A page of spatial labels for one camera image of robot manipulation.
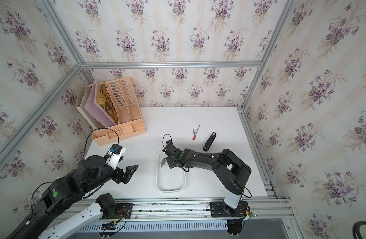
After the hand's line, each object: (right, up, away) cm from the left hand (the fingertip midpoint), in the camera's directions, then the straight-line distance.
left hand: (132, 164), depth 65 cm
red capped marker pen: (+31, +9, +39) cm, 50 cm away
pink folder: (-29, +25, +18) cm, 42 cm away
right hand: (+17, -5, +25) cm, 30 cm away
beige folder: (-34, +27, +15) cm, 46 cm away
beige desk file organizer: (-13, +17, +34) cm, 40 cm away
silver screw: (+30, +12, +42) cm, 53 cm away
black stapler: (+40, +5, +33) cm, 52 cm away
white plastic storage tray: (+14, -15, +19) cm, 28 cm away
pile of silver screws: (+10, -6, +26) cm, 28 cm away
